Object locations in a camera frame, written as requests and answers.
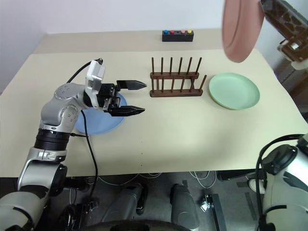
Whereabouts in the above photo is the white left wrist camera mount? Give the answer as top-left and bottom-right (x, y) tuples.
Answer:
(84, 59), (106, 111)

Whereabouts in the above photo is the wooden dish rack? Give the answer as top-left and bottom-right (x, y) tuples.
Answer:
(149, 57), (207, 98)

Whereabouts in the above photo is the pink plate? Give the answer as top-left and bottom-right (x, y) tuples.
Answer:
(221, 0), (265, 64)

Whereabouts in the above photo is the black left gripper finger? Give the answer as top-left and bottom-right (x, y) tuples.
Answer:
(116, 80), (147, 91)
(109, 105), (146, 118)

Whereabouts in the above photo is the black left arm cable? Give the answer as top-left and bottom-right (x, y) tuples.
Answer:
(65, 57), (104, 205)

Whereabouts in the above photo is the dark grey rounded robot leg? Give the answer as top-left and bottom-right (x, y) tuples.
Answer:
(101, 183), (149, 227)
(170, 183), (201, 230)

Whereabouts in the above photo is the green plate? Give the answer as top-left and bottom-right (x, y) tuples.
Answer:
(208, 73), (261, 111)

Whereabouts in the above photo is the white shoe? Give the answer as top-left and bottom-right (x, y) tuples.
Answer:
(247, 177), (266, 193)

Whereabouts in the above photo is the black button box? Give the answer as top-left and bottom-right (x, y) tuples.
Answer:
(162, 29), (195, 43)

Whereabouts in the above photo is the blue plate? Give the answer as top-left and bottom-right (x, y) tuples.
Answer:
(74, 92), (128, 135)

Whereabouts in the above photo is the black metal floor bar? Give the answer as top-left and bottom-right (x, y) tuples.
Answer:
(199, 193), (226, 231)

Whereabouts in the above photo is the black table foot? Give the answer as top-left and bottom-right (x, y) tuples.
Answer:
(217, 171), (257, 182)

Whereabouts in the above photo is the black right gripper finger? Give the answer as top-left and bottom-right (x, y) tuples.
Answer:
(260, 0), (308, 43)

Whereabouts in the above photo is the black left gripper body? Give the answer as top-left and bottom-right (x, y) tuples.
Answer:
(96, 82), (121, 114)

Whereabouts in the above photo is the white floor cable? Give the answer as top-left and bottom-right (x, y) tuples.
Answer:
(189, 170), (218, 189)
(98, 172), (162, 185)

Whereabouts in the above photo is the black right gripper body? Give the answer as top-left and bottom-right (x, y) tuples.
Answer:
(280, 36), (308, 62)

